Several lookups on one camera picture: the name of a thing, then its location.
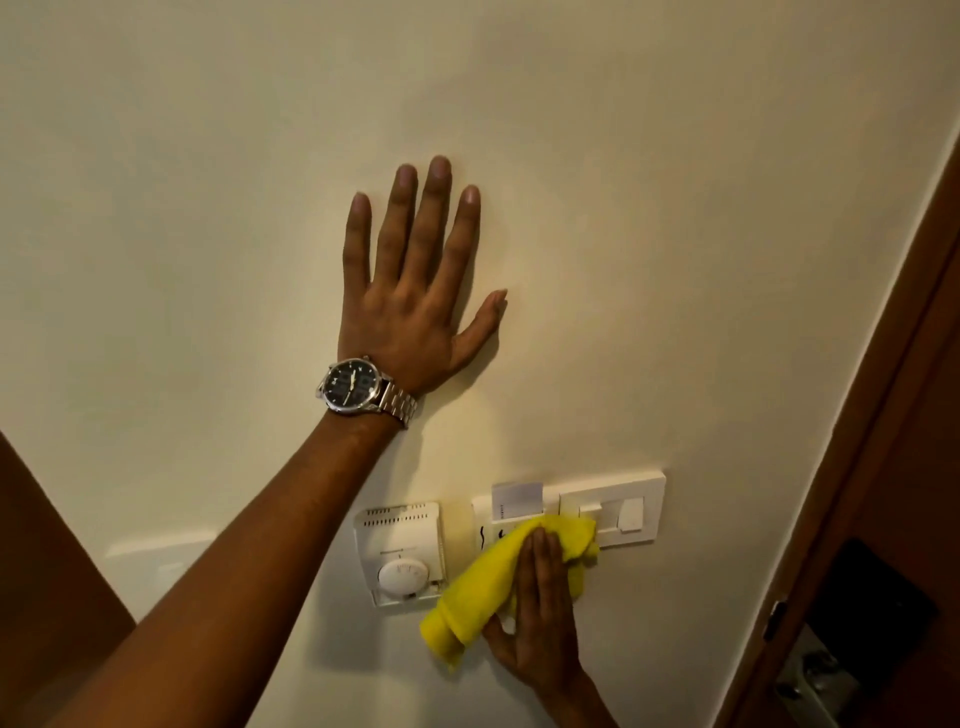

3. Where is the black door lock plate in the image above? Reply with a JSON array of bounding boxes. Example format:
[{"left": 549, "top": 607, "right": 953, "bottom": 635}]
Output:
[{"left": 807, "top": 537, "right": 940, "bottom": 687}]

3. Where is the silver metal door latch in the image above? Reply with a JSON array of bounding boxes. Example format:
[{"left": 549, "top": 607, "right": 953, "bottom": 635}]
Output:
[{"left": 774, "top": 626, "right": 862, "bottom": 728}]

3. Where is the white key card holder panel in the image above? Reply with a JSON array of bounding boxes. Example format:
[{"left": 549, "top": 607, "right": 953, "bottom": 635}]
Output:
[{"left": 471, "top": 483, "right": 562, "bottom": 556}]

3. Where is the silver wristwatch with dark dial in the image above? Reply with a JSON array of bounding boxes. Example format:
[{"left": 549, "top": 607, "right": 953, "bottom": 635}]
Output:
[{"left": 315, "top": 356, "right": 420, "bottom": 429}]

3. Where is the brown wooden panel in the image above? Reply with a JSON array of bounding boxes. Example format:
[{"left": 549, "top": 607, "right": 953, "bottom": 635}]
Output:
[{"left": 0, "top": 430, "right": 138, "bottom": 728}]

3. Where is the person's left forearm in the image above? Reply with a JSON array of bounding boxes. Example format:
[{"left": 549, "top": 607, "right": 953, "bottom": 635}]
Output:
[{"left": 43, "top": 408, "right": 402, "bottom": 728}]

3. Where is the yellow cleaning cloth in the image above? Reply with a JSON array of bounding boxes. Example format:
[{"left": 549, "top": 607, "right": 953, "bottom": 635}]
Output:
[{"left": 418, "top": 513, "right": 602, "bottom": 672}]

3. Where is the brown wooden door frame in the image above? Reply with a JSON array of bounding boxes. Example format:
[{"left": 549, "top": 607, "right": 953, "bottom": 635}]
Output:
[{"left": 712, "top": 133, "right": 960, "bottom": 728}]

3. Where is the white key card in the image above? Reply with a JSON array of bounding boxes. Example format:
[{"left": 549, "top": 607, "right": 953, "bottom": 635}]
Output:
[{"left": 491, "top": 481, "right": 546, "bottom": 523}]

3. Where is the person's right hand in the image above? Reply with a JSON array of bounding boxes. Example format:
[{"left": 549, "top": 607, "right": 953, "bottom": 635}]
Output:
[{"left": 481, "top": 526, "right": 595, "bottom": 699}]

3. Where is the brown wooden door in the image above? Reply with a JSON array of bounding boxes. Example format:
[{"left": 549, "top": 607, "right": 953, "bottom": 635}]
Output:
[{"left": 750, "top": 251, "right": 960, "bottom": 728}]

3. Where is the person's right forearm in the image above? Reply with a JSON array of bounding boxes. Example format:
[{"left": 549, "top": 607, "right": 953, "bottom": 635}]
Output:
[{"left": 538, "top": 669, "right": 621, "bottom": 728}]

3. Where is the white wall thermostat with dial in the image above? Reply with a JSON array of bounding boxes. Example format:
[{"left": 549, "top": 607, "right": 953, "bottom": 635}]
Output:
[{"left": 352, "top": 501, "right": 450, "bottom": 609}]

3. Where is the white light switch plate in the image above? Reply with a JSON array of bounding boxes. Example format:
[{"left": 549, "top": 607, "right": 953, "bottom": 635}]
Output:
[{"left": 558, "top": 470, "right": 668, "bottom": 550}]

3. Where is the person's left hand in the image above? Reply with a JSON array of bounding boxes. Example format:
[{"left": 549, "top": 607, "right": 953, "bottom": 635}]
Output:
[{"left": 336, "top": 155, "right": 509, "bottom": 397}]

